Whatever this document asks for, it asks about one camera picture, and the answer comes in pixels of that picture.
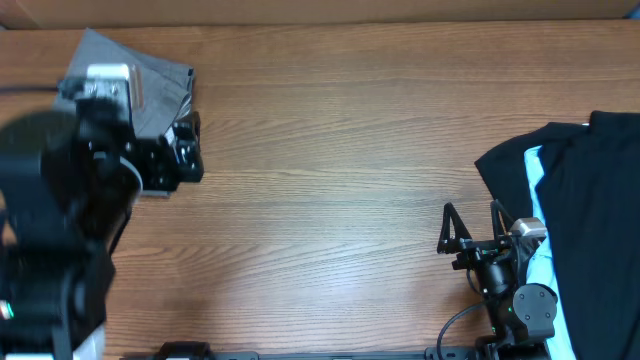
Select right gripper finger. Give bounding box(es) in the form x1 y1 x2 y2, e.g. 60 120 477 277
490 199 515 238
437 203 472 253

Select grey cotton shorts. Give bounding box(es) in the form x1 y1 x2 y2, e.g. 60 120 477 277
67 29 204 194

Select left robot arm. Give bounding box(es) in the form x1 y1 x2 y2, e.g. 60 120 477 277
1 98 204 359

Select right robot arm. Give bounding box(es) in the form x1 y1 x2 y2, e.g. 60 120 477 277
435 200 558 359

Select light blue garment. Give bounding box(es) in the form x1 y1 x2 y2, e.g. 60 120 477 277
524 146 576 360

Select black garment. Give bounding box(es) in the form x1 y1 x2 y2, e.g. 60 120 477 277
475 111 639 359

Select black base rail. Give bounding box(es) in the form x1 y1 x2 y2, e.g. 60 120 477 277
121 342 478 360

